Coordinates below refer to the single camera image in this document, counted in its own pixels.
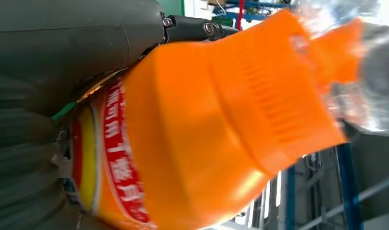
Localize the red pole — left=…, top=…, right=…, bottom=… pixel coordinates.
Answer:
left=235, top=0, right=247, bottom=31

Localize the green plastic crate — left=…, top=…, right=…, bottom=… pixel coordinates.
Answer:
left=212, top=16, right=235, bottom=29

